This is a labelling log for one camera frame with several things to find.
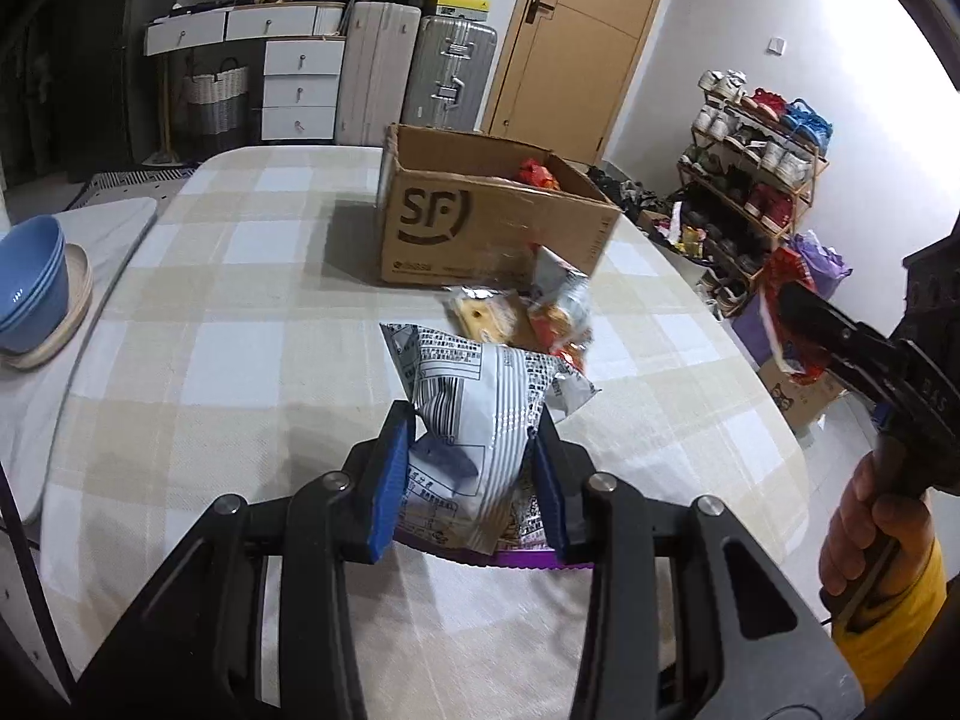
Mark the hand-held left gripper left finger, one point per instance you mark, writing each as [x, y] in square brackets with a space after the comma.
[390, 480]

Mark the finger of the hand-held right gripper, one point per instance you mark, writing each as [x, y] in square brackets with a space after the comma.
[840, 337]

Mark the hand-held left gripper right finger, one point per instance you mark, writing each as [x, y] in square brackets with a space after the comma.
[551, 487]

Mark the silver snack bag purple edge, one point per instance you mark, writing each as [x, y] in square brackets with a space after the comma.
[465, 405]

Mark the brown cardboard box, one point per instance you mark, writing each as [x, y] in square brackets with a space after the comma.
[450, 240]

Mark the person's right hand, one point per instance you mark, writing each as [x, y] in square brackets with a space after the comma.
[862, 532]

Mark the printed cardboard box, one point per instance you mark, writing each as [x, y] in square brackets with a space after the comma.
[795, 397]

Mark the white orange snack packet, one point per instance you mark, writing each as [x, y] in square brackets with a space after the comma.
[559, 334]

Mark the clear bread packet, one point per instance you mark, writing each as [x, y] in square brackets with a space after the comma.
[484, 315]

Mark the shoe rack with shoes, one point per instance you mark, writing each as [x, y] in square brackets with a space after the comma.
[765, 157]

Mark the checked tablecloth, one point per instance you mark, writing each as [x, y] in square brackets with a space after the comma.
[262, 315]

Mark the small silver snack bag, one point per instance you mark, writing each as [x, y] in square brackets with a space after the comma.
[559, 277]

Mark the pile of dark shoes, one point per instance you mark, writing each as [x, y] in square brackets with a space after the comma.
[630, 195]

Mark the white cloth cover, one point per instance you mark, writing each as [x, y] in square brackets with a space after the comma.
[45, 420]

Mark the beige plate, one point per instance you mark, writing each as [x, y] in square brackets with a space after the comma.
[75, 300]

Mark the wooden door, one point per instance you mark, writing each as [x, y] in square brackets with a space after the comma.
[577, 60]

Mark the patterned rug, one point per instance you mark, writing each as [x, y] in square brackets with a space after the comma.
[127, 184]

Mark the white drawer desk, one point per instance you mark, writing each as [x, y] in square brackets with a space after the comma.
[300, 90]

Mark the beige suitcase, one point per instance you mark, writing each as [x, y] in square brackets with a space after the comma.
[379, 75]

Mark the woven laundry basket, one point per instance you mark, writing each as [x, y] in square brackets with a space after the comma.
[216, 112]

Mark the silver suitcase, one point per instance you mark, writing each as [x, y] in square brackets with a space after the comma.
[450, 75]

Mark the blue bowl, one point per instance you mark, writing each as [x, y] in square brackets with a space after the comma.
[30, 277]

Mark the yellow black shoe box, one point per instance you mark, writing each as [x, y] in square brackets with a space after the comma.
[455, 4]

